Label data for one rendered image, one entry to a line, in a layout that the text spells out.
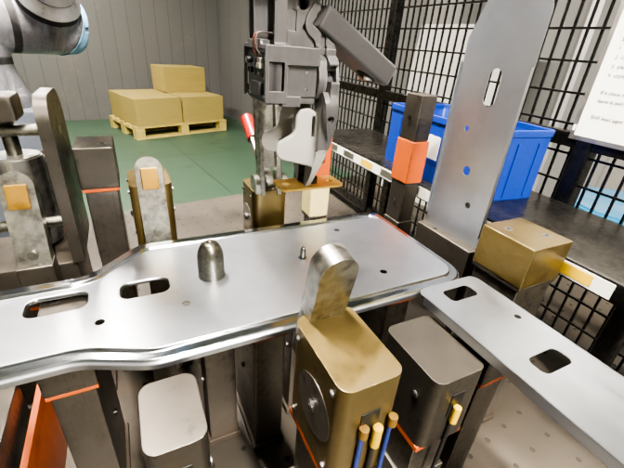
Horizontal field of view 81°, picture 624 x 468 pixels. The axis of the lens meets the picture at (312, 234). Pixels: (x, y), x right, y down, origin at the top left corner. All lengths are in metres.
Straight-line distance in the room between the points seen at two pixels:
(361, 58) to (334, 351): 0.31
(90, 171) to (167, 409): 0.36
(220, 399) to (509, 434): 0.49
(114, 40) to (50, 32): 5.77
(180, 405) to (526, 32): 0.56
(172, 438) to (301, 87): 0.33
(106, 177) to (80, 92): 6.20
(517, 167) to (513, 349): 0.41
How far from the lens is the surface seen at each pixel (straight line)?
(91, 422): 0.52
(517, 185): 0.79
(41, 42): 1.06
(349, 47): 0.43
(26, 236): 0.58
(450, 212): 0.64
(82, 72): 6.77
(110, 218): 0.63
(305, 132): 0.42
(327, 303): 0.32
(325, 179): 0.48
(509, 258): 0.55
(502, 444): 0.77
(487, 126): 0.59
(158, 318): 0.42
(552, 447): 0.81
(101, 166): 0.60
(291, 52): 0.39
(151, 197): 0.58
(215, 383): 0.57
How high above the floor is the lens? 1.26
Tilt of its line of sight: 27 degrees down
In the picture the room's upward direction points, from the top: 5 degrees clockwise
